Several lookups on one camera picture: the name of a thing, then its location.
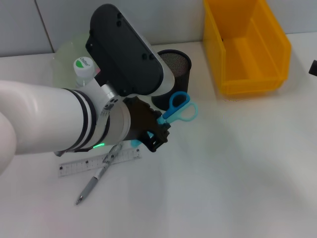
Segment clear plastic ruler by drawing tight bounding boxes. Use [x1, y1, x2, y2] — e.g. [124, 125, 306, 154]
[58, 146, 144, 178]

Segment clear green-label water bottle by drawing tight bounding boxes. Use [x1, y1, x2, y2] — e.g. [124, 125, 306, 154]
[73, 57, 97, 88]

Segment black mesh pen holder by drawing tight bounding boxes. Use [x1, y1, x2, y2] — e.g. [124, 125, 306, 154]
[151, 49, 193, 111]

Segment blue scissors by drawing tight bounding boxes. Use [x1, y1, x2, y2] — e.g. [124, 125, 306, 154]
[130, 91, 199, 149]

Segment green glass fruit plate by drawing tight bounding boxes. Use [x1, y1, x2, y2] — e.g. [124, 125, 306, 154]
[53, 33, 101, 87]

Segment yellow plastic bin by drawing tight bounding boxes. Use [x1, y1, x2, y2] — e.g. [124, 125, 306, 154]
[203, 0, 292, 96]

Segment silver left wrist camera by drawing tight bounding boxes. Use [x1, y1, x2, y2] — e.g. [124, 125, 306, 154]
[85, 3, 175, 97]

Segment grey clear pen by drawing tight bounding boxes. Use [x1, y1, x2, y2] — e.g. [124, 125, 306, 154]
[75, 143, 124, 206]

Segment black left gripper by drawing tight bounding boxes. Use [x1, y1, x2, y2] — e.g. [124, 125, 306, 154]
[123, 96, 172, 153]

